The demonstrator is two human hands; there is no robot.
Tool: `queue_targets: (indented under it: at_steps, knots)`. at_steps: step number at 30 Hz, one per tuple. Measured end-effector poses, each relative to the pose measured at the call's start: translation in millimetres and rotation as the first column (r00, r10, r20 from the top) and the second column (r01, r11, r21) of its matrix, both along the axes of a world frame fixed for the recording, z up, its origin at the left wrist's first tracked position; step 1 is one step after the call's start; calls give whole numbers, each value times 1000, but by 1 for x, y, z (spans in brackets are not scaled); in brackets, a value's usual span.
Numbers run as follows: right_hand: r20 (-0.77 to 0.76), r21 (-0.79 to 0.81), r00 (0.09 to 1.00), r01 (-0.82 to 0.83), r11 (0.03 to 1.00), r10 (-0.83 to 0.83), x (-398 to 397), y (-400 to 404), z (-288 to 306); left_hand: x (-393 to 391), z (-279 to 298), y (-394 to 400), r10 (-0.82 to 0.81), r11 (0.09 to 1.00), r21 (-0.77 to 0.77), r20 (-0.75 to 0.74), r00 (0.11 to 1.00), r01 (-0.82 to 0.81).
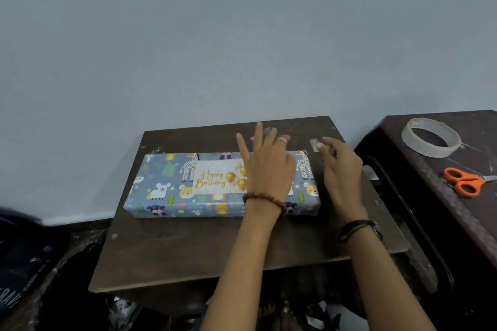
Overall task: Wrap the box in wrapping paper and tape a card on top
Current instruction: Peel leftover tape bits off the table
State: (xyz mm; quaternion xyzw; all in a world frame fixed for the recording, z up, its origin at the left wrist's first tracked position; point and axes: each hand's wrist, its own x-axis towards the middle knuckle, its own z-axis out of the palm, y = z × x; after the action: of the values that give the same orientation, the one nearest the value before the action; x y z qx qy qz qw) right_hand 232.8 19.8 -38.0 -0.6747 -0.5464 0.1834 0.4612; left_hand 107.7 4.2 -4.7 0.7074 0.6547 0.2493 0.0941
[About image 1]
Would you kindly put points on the person's right hand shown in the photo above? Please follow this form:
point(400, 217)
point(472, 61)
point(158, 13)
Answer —
point(343, 179)

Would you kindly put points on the black purple backpack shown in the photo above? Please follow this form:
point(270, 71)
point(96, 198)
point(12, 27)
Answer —
point(23, 265)

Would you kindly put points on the happy birthday card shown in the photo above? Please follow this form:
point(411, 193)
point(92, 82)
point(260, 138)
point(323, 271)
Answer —
point(209, 169)

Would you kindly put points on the crumpled paper scraps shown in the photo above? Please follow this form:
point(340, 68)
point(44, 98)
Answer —
point(120, 307)

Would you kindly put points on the black lined trash bin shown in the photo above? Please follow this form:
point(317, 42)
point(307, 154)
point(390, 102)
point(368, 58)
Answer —
point(77, 296)

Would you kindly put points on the person's right forearm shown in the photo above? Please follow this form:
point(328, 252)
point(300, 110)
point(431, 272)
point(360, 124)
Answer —
point(384, 288)

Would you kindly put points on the teal white patterned trousers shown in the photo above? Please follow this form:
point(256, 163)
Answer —
point(345, 321)

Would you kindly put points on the small dark wooden table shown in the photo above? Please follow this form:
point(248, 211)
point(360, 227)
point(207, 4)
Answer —
point(174, 245)

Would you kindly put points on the clear tape piece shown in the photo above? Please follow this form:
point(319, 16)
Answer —
point(156, 150)
point(313, 144)

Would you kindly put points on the person's left hand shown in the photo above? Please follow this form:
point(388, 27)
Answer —
point(270, 171)

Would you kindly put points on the person's left forearm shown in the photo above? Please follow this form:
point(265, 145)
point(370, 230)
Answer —
point(240, 276)

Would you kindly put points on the clear tape roll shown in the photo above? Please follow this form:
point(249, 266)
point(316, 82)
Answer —
point(411, 146)

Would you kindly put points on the brown plastic stool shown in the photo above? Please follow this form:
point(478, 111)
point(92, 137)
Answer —
point(388, 129)

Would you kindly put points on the person's bare foot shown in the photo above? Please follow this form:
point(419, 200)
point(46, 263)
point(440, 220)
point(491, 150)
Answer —
point(279, 319)

